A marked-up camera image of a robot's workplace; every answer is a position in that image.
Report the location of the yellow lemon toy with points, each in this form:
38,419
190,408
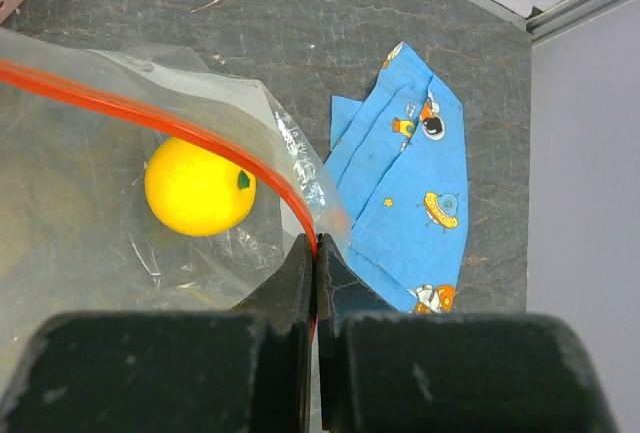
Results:
195,192

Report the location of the blue cartoon cloth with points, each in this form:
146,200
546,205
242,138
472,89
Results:
398,160

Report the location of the clear zip top bag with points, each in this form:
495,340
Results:
78,128

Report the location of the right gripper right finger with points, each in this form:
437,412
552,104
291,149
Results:
355,353

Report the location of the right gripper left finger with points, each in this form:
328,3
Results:
281,398

